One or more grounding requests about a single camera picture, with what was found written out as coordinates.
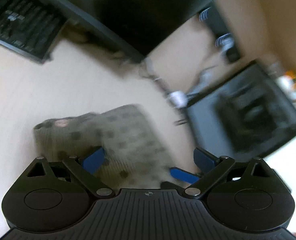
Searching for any brown polka dot sweater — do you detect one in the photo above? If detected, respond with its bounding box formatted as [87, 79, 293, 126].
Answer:
[33, 105, 184, 191]

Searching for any white computer tower case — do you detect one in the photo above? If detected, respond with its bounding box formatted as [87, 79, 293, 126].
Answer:
[185, 61, 296, 162]

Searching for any black power strip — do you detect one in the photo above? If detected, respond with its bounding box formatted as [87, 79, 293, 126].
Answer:
[198, 2, 241, 63]

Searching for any black computer monitor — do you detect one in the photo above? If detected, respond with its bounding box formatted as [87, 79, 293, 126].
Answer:
[20, 0, 246, 63]

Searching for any black keyboard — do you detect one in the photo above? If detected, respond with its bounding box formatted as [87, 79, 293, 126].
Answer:
[0, 0, 67, 63]

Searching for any white cable connector bundle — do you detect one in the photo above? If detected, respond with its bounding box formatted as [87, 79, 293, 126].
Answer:
[166, 90, 188, 109]

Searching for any white power cable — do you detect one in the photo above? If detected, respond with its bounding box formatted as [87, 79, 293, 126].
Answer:
[187, 42, 235, 95]

